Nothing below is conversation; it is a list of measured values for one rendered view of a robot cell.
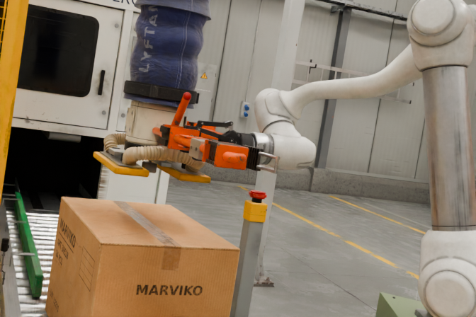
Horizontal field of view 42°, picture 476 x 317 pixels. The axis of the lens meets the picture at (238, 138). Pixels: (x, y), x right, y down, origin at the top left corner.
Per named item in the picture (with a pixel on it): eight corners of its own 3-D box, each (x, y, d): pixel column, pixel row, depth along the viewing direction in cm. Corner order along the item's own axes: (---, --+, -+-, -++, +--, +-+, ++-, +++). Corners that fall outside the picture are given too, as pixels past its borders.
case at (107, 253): (44, 310, 214) (61, 196, 212) (154, 309, 232) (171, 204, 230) (78, 393, 160) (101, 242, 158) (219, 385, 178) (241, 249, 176)
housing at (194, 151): (186, 155, 153) (189, 137, 152) (212, 158, 155) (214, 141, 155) (196, 159, 146) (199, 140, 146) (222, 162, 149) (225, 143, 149)
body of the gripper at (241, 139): (256, 134, 174) (226, 129, 170) (251, 163, 174) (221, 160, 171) (245, 131, 181) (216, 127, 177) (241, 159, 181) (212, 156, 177)
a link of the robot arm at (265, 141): (270, 167, 176) (251, 165, 173) (257, 162, 184) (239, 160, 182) (275, 135, 175) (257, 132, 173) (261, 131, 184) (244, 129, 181)
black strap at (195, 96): (115, 91, 198) (117, 78, 198) (184, 102, 208) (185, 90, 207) (132, 95, 178) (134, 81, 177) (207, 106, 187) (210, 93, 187)
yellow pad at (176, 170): (148, 163, 211) (150, 148, 211) (176, 166, 215) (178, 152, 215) (178, 180, 180) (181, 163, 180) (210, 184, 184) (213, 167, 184)
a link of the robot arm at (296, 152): (263, 175, 180) (253, 141, 188) (309, 180, 186) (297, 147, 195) (278, 150, 173) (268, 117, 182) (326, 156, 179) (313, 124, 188)
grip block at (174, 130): (156, 143, 172) (159, 123, 172) (189, 148, 176) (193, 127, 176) (165, 148, 165) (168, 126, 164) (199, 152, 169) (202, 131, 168)
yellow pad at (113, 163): (92, 157, 203) (94, 141, 203) (122, 160, 207) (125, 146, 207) (114, 174, 172) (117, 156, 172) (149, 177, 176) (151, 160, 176)
